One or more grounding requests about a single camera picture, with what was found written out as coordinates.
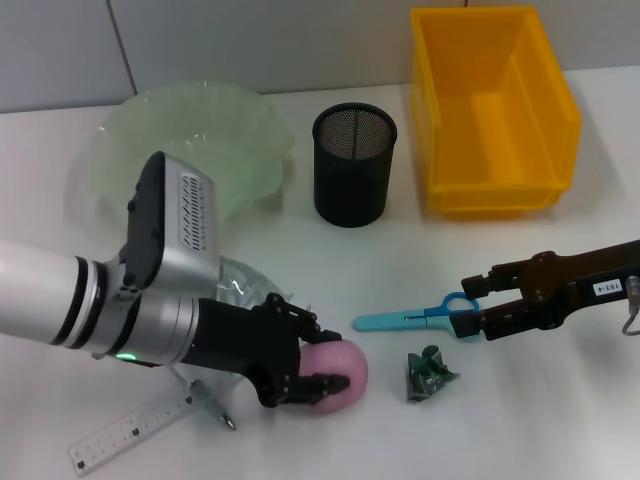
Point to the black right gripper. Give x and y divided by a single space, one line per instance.
575 285

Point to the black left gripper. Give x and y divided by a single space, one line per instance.
240 340

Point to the pink toy peach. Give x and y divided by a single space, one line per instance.
340 360

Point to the blue scissors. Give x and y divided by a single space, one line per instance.
380 322

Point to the green plastic wrapper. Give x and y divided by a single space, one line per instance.
425 380

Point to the clear water bottle green label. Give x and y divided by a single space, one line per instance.
245 285

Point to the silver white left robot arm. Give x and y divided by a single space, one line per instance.
40 295

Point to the grey silver pen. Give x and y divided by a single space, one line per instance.
220 415

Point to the black mesh pen holder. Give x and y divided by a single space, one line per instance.
350 190

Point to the transparent plastic ruler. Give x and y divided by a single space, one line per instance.
125 430

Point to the translucent green wavy fruit plate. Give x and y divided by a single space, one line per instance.
200 115

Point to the yellow plastic bin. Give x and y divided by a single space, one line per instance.
500 140

